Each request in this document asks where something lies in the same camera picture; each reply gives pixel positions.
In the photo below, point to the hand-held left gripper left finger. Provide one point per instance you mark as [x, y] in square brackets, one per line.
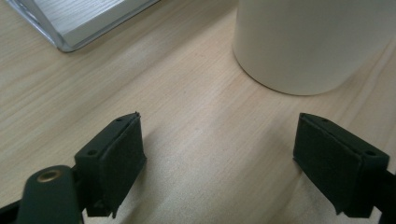
[115, 161]

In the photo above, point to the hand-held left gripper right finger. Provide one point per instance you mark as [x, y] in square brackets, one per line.
[336, 161]

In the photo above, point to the white cup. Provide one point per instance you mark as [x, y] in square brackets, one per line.
[305, 43]

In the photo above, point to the silver metal tray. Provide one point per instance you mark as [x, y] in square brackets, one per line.
[77, 18]

